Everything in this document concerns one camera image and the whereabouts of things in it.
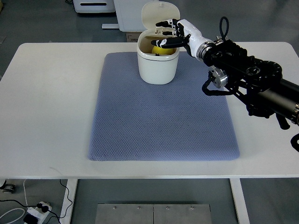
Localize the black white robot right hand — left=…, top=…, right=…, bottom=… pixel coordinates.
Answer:
left=151, top=19, right=215, bottom=59

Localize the yellow lemon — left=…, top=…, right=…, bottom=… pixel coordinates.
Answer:
left=151, top=46, right=175, bottom=56

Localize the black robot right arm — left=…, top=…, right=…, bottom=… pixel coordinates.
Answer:
left=199, top=24, right=299, bottom=130

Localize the white trash bin with lid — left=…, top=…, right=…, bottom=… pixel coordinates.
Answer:
left=137, top=1, right=180, bottom=84

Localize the cardboard box behind bin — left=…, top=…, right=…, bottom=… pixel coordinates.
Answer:
left=126, top=32, right=141, bottom=42

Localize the white cabinet in background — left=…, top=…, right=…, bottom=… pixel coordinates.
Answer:
left=101, top=0, right=150, bottom=32

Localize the blue textured mat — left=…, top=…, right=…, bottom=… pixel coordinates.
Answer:
left=88, top=52, right=240, bottom=161

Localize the white appliance with black slot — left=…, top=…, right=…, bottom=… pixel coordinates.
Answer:
left=73, top=0, right=115, bottom=13

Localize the white table right leg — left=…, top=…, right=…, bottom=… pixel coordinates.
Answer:
left=229, top=178, right=250, bottom=224

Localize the white table leg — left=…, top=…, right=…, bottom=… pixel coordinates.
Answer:
left=229, top=178, right=250, bottom=224
left=60, top=179, right=78, bottom=224

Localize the grey metal floor plate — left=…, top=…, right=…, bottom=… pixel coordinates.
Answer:
left=95, top=204, right=212, bottom=224

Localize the white table left leg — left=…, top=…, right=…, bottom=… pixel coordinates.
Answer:
left=60, top=179, right=78, bottom=224

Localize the white power strip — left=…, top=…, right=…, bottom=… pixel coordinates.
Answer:
left=27, top=202, right=52, bottom=224

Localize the black power adapter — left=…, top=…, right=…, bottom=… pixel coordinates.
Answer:
left=23, top=214, right=38, bottom=224

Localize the black power cable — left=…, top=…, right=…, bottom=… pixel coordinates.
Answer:
left=37, top=179, right=73, bottom=224

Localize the white cable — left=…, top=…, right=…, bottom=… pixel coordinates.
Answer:
left=0, top=179, right=30, bottom=224

